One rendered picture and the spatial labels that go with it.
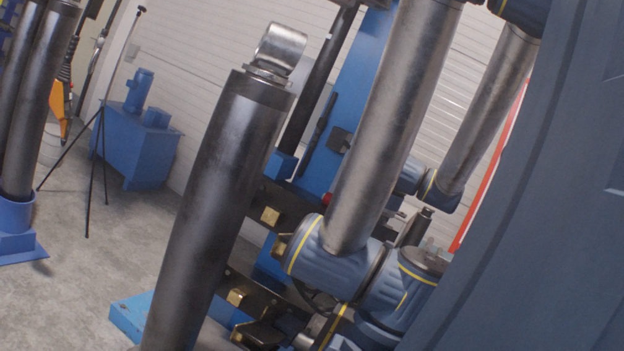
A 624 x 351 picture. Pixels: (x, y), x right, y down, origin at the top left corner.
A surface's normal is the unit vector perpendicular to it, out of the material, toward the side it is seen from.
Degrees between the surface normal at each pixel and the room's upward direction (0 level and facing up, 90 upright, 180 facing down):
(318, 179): 90
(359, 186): 115
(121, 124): 90
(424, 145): 90
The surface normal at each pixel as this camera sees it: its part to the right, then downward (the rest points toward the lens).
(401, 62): -0.64, 0.26
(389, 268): 0.07, -0.60
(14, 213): 0.68, 0.39
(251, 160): 0.52, 0.34
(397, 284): -0.06, -0.39
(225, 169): 0.07, 0.18
